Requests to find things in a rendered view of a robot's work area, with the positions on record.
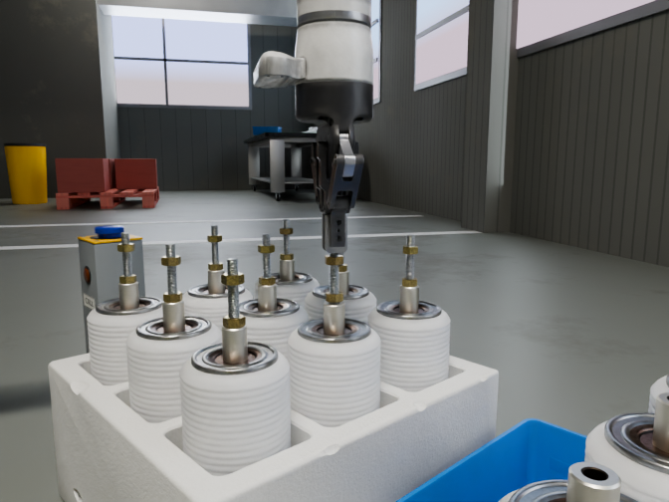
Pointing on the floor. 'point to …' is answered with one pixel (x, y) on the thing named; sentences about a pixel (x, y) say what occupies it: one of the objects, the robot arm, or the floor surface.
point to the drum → (27, 172)
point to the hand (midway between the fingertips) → (334, 232)
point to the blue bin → (506, 464)
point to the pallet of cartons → (106, 181)
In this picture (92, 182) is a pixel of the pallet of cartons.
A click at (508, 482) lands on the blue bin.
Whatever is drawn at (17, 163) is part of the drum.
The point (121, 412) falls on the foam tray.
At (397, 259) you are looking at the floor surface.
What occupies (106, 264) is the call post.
